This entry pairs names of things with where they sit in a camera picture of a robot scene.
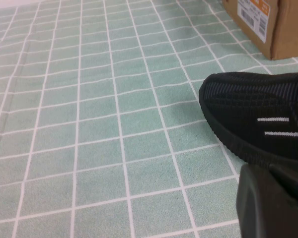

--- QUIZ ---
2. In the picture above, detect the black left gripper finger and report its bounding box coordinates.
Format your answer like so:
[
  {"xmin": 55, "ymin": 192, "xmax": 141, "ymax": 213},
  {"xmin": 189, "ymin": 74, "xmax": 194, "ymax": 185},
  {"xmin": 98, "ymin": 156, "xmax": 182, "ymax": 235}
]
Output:
[{"xmin": 235, "ymin": 162, "xmax": 298, "ymax": 238}]

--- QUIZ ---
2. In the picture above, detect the black knit sneaker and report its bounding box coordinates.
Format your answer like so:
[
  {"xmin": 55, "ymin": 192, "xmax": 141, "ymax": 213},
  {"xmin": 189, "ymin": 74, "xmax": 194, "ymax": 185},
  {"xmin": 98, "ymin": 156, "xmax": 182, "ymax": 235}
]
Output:
[{"xmin": 198, "ymin": 67, "xmax": 298, "ymax": 172}]

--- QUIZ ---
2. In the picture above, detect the brown cardboard shoe box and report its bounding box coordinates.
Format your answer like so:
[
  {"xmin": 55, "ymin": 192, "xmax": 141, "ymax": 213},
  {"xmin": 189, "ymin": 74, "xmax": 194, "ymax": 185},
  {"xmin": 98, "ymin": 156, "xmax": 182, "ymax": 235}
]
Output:
[{"xmin": 222, "ymin": 0, "xmax": 298, "ymax": 61}]

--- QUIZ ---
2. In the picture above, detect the green white checkered tablecloth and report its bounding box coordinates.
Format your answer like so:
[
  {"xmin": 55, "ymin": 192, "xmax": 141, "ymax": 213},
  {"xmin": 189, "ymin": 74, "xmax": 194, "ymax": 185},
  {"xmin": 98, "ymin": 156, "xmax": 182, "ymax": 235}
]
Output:
[{"xmin": 0, "ymin": 0, "xmax": 298, "ymax": 238}]

